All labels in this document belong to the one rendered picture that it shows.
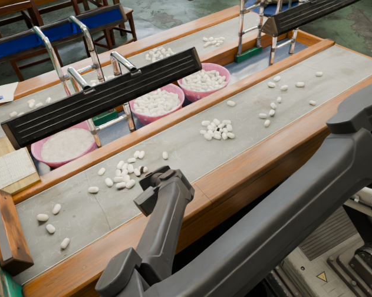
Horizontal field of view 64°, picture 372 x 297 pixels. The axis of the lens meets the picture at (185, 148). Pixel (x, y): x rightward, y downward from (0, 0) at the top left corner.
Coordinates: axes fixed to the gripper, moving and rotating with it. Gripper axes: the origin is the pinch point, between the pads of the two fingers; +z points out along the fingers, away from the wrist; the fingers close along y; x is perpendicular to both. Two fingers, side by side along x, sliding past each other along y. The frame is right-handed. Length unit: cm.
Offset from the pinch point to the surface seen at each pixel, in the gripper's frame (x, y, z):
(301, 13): -30, -83, -5
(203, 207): 14.9, -10.0, -7.1
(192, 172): 6.6, -16.9, 5.9
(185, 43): -49, -75, 72
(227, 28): -48, -107, 71
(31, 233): -0.5, 38.5, 15.4
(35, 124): -29.2, 22.0, -4.0
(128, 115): -22.3, -9.4, 24.0
